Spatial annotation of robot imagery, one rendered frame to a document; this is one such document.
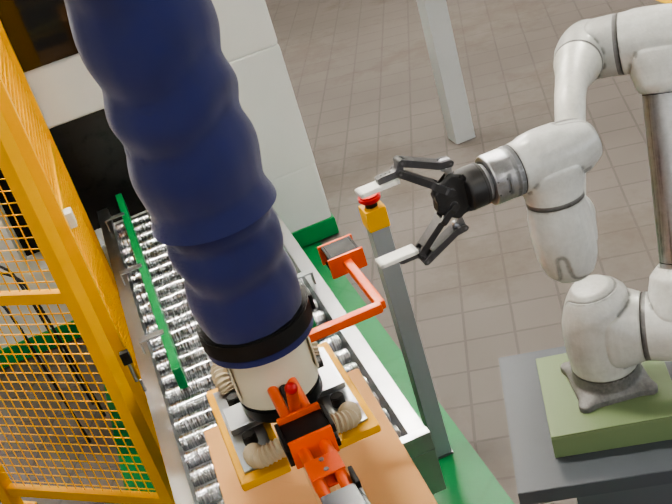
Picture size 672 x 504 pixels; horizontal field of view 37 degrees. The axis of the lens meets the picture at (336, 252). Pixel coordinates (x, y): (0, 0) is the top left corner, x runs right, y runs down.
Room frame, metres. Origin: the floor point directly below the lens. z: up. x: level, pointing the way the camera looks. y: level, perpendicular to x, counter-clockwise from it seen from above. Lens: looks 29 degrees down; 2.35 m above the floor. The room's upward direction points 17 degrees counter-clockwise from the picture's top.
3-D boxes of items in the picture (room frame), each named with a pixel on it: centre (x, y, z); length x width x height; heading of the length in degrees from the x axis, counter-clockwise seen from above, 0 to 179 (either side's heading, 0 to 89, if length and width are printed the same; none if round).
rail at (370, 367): (3.24, 0.13, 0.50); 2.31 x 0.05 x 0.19; 10
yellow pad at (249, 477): (1.65, 0.28, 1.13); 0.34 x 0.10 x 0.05; 10
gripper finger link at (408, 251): (1.45, -0.10, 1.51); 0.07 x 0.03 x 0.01; 101
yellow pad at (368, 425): (1.68, 0.10, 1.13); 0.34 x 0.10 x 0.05; 10
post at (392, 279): (2.68, -0.14, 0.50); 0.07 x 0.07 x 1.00; 10
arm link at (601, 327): (1.81, -0.52, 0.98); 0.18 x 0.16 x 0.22; 64
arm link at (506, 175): (1.49, -0.30, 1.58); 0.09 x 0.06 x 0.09; 11
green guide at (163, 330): (3.48, 0.78, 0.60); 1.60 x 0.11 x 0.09; 10
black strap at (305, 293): (1.67, 0.19, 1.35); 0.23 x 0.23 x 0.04
